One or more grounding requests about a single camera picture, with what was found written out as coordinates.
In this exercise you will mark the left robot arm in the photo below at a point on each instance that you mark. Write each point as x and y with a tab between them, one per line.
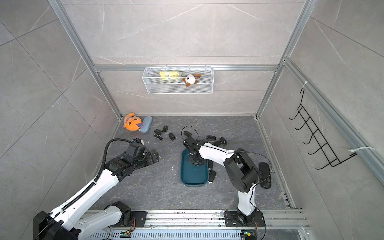
65	222

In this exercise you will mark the orange plush toy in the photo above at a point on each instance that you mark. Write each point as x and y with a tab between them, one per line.
132	123

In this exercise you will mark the blue glasses case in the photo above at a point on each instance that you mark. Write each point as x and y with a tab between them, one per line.
146	124

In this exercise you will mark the black wall hook rack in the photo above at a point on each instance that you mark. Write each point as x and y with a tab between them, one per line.
317	137

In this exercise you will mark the aluminium mounting rail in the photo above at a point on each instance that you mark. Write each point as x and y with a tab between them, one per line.
286	219

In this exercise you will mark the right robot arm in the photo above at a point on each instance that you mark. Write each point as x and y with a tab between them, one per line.
244	175

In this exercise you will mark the black oval object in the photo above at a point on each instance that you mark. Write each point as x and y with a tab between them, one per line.
265	175

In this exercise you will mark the teal storage tray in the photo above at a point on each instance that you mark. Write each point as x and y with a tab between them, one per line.
192	175

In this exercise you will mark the white wire basket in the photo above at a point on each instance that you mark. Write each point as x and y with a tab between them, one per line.
155	86

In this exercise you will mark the brown white plush dog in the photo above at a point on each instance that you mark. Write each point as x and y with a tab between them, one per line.
191	79

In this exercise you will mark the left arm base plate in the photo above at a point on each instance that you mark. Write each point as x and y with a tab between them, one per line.
133	219

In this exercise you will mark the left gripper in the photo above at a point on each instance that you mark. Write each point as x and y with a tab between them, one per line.
150	160

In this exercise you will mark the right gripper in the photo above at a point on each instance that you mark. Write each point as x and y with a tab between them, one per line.
191	161

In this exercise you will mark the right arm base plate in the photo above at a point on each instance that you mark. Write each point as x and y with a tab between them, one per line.
235	219

